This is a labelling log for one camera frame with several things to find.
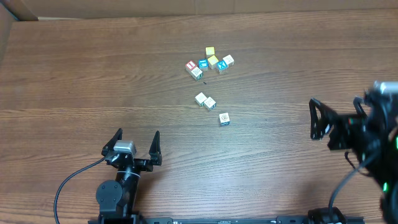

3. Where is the white block blue side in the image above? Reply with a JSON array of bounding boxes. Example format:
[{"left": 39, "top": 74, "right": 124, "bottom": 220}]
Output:
[{"left": 219, "top": 113, "right": 230, "bottom": 126}]

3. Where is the yellow block far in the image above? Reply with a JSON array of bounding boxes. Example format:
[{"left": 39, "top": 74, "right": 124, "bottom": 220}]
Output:
[{"left": 205, "top": 47, "right": 215, "bottom": 58}]

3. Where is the blue X block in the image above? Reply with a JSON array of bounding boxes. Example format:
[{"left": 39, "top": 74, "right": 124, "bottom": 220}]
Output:
[{"left": 216, "top": 60, "right": 228, "bottom": 74}]

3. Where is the red I block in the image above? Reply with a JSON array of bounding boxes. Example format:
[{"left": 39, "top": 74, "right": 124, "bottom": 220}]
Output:
[{"left": 185, "top": 60, "right": 197, "bottom": 74}]

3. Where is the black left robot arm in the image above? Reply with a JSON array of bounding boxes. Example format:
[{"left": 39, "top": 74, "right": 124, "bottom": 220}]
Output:
[{"left": 96, "top": 129, "right": 162, "bottom": 223}]

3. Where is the white block green side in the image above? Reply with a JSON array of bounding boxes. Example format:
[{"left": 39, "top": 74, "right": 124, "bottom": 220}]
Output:
[{"left": 190, "top": 67, "right": 203, "bottom": 80}]

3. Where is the yellow block near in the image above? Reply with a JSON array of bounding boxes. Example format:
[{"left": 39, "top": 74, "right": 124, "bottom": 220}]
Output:
[{"left": 207, "top": 55, "right": 219, "bottom": 70}]

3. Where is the cardboard wall panel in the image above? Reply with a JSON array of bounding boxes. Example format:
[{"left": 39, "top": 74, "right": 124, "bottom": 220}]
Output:
[{"left": 1, "top": 0, "right": 397, "bottom": 21}]

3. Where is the blue letter block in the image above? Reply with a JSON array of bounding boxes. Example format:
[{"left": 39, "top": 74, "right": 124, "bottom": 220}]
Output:
[{"left": 198, "top": 59, "right": 208, "bottom": 72}]

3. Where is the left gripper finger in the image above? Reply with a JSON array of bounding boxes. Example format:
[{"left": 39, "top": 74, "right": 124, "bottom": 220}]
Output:
[
  {"left": 149, "top": 131, "right": 162, "bottom": 166},
  {"left": 101, "top": 128, "right": 123, "bottom": 156}
]

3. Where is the white block far right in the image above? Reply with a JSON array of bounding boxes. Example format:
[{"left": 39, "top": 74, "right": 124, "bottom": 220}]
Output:
[{"left": 223, "top": 55, "right": 234, "bottom": 67}]

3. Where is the white block green edge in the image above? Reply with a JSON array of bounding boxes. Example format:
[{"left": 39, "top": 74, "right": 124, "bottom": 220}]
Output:
[{"left": 203, "top": 96, "right": 216, "bottom": 111}]

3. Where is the yellow block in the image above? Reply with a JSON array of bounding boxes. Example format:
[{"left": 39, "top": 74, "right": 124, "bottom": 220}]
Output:
[
  {"left": 207, "top": 55, "right": 219, "bottom": 70},
  {"left": 205, "top": 47, "right": 215, "bottom": 58}
]

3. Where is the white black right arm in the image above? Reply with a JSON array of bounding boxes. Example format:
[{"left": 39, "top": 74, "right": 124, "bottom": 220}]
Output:
[{"left": 308, "top": 90, "right": 397, "bottom": 223}]

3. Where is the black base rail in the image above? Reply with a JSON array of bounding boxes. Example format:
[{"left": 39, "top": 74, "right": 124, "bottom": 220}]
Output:
[{"left": 87, "top": 214, "right": 365, "bottom": 224}]

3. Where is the white block frog picture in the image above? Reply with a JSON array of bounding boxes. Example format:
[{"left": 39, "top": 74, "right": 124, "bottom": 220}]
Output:
[{"left": 195, "top": 92, "right": 207, "bottom": 106}]

